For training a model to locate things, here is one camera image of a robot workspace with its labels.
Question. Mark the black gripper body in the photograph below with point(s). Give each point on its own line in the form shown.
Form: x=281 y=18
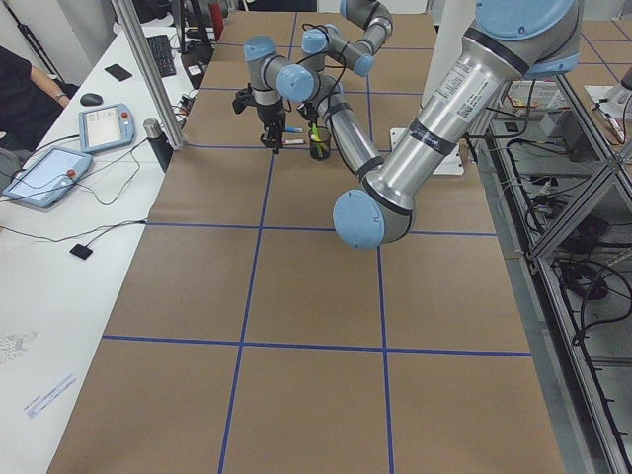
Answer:
x=309 y=112
x=270 y=117

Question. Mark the green highlighter pen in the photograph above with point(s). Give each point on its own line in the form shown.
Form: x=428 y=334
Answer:
x=315 y=133

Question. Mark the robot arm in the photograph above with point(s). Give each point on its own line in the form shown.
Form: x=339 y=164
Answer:
x=506 y=41
x=306 y=54

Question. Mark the black mesh pen holder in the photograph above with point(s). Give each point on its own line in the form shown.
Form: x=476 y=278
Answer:
x=320 y=143

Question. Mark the steel water bottle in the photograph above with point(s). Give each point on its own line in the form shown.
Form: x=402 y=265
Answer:
x=159 y=143

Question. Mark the black keyboard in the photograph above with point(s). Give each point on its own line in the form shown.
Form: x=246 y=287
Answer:
x=161 y=52

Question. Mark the teach pendant far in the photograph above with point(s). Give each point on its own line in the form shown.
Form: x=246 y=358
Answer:
x=105 y=128

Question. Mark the teach pendant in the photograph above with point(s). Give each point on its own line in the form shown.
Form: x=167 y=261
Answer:
x=105 y=128
x=50 y=178

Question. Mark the black computer mouse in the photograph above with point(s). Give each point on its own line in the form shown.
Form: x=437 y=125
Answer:
x=91 y=100

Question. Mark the teach pendant near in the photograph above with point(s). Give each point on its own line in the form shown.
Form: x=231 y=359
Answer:
x=50 y=178

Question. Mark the seated person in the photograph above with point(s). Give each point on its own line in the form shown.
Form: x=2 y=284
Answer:
x=31 y=101

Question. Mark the aluminium frame post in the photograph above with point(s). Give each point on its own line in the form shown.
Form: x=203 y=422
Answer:
x=136 y=38

